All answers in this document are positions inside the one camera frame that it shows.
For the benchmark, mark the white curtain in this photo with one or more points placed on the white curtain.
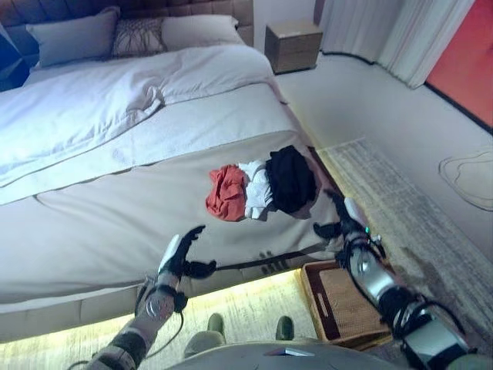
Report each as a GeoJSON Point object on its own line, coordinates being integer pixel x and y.
{"type": "Point", "coordinates": [389, 34]}

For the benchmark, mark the white pillow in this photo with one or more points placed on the white pillow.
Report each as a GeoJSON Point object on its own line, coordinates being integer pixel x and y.
{"type": "Point", "coordinates": [200, 32]}

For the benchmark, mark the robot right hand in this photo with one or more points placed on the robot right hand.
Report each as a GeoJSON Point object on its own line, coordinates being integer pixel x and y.
{"type": "Point", "coordinates": [346, 223]}

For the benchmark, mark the brown patterned cushion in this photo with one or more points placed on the brown patterned cushion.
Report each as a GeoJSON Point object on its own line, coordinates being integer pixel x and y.
{"type": "Point", "coordinates": [138, 36]}

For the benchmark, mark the brown tufted headboard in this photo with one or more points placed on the brown tufted headboard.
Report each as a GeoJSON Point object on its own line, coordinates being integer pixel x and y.
{"type": "Point", "coordinates": [127, 9]}

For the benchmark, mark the grey blue pillow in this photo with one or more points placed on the grey blue pillow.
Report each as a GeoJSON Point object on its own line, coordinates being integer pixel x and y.
{"type": "Point", "coordinates": [73, 38]}

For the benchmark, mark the white duvet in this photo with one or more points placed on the white duvet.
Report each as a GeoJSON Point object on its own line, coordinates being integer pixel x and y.
{"type": "Point", "coordinates": [96, 100]}

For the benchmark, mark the dark blue cushion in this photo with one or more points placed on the dark blue cushion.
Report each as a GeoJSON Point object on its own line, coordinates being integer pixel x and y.
{"type": "Point", "coordinates": [11, 58]}

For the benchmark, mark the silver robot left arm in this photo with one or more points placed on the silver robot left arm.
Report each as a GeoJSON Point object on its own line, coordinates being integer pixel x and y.
{"type": "Point", "coordinates": [142, 320]}

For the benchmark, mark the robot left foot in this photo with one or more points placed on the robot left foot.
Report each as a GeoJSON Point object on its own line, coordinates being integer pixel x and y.
{"type": "Point", "coordinates": [215, 323]}

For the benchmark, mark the large bed with beige cover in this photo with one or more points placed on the large bed with beige cover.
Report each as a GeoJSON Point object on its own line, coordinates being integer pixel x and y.
{"type": "Point", "coordinates": [127, 181]}

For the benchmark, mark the grey patterned rug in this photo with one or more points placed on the grey patterned rug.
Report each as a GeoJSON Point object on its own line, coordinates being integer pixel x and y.
{"type": "Point", "coordinates": [404, 216]}

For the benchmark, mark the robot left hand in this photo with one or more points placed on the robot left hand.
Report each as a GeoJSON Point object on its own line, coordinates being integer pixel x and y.
{"type": "Point", "coordinates": [178, 257]}

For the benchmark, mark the orange red garment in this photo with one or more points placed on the orange red garment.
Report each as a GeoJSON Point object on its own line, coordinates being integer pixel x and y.
{"type": "Point", "coordinates": [227, 194]}

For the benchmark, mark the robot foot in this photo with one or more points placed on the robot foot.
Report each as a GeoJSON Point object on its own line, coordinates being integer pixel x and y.
{"type": "Point", "coordinates": [215, 323]}
{"type": "Point", "coordinates": [284, 327]}

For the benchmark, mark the wooden nightstand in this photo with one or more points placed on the wooden nightstand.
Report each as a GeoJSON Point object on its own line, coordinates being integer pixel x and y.
{"type": "Point", "coordinates": [293, 46]}

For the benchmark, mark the black garment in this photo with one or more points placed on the black garment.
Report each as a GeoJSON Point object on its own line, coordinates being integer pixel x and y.
{"type": "Point", "coordinates": [290, 181]}

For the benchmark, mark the white garment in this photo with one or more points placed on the white garment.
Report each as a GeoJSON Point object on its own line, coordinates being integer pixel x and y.
{"type": "Point", "coordinates": [257, 190]}

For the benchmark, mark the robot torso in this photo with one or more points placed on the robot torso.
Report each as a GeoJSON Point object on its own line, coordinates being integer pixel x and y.
{"type": "Point", "coordinates": [281, 356]}

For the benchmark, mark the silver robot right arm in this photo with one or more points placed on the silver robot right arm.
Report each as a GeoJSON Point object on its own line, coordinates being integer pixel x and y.
{"type": "Point", "coordinates": [389, 293]}

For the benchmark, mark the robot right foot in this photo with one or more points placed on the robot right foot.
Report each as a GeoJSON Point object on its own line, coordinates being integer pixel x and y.
{"type": "Point", "coordinates": [284, 327]}

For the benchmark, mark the woven wicker basket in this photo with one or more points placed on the woven wicker basket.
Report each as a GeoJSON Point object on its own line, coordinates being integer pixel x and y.
{"type": "Point", "coordinates": [343, 304]}

